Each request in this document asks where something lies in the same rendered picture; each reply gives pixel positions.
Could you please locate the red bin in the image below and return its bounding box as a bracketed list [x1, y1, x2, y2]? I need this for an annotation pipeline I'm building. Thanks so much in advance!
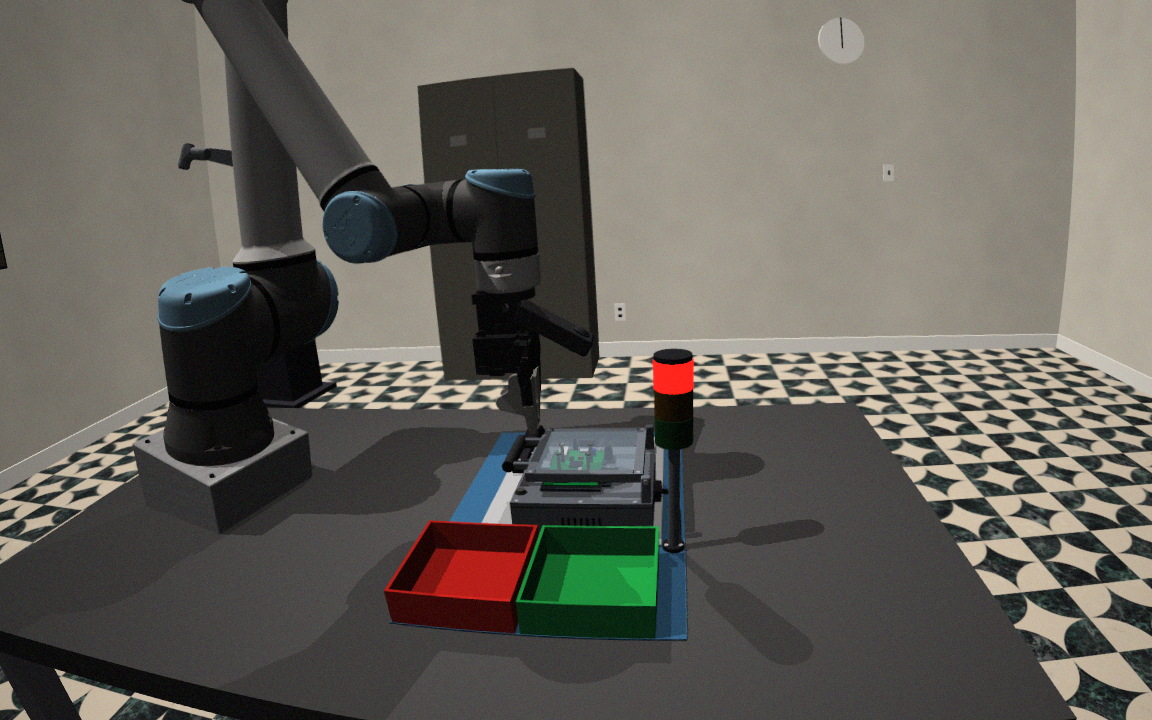
[385, 520, 539, 634]

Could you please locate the green open-top bin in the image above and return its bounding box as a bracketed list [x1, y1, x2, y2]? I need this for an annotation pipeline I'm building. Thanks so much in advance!
[516, 525, 659, 639]

